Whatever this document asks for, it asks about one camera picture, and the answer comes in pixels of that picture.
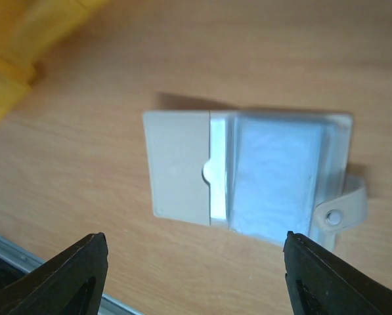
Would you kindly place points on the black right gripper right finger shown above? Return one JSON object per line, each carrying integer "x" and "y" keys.
{"x": 319, "y": 282}

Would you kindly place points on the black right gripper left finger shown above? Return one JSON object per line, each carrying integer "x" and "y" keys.
{"x": 61, "y": 282}

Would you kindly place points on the yellow plastic bin row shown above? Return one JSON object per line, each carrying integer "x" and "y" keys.
{"x": 27, "y": 30}

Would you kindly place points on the aluminium front rail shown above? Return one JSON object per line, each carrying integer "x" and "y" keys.
{"x": 51, "y": 272}

